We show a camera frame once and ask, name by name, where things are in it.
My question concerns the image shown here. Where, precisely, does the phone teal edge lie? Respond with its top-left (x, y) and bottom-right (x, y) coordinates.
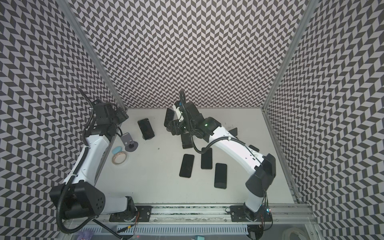
top-left (164, 108), bottom-right (175, 128)

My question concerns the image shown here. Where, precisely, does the grey round stand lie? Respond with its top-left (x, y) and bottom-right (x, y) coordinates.
top-left (121, 133), bottom-right (139, 153)

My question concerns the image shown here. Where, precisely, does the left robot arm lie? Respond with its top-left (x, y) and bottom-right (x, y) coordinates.
top-left (50, 91), bottom-right (136, 234)

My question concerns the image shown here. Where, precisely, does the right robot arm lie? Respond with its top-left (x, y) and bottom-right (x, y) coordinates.
top-left (167, 90), bottom-right (277, 222)

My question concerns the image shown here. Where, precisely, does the black centre stand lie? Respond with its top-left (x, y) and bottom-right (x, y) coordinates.
top-left (181, 133), bottom-right (193, 149)

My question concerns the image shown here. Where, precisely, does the black folding stand right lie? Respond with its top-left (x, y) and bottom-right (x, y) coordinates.
top-left (229, 128), bottom-right (238, 138)

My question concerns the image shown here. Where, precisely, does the blue oval object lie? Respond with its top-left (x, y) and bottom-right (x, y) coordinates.
top-left (112, 146), bottom-right (123, 155)

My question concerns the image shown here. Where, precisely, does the tape roll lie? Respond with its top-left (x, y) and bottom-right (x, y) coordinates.
top-left (112, 151), bottom-right (128, 165)

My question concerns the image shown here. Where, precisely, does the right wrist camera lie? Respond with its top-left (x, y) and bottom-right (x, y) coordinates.
top-left (173, 101), bottom-right (184, 122)

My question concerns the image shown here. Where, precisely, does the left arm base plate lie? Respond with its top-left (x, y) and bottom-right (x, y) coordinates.
top-left (109, 206), bottom-right (153, 223)

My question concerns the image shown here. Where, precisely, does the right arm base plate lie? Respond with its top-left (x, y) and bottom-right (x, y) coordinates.
top-left (230, 205), bottom-right (273, 223)

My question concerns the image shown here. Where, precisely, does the aluminium rail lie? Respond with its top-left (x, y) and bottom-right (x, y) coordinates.
top-left (136, 204), bottom-right (316, 225)

